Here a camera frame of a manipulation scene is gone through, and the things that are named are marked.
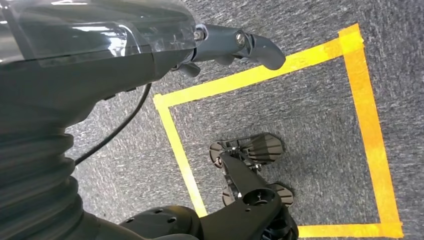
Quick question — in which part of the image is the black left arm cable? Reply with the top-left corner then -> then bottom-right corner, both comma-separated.
74,82 -> 153,167

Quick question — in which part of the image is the robot leg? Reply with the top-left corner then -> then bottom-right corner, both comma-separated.
119,150 -> 299,240

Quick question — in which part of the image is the yellow floor tape square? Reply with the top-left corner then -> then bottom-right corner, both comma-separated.
152,23 -> 405,239

